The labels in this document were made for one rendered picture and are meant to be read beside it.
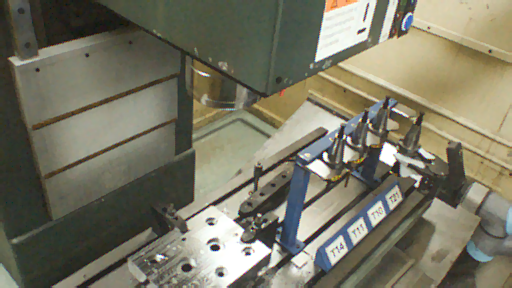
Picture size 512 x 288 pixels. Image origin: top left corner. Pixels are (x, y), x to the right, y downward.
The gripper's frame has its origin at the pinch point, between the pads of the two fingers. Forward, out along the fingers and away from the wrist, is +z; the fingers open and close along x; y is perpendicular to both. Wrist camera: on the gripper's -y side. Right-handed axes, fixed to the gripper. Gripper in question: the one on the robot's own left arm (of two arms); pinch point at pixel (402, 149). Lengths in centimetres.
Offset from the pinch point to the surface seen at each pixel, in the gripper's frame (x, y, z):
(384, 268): 1.9, 45.7, -8.4
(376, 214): 0.3, 26.0, 0.3
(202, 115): 22, 53, 104
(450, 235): 31, 42, -18
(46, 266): -77, 50, 66
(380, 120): -1.4, -5.9, 8.5
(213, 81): -58, -31, 19
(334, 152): -23.5, -5.0, 8.6
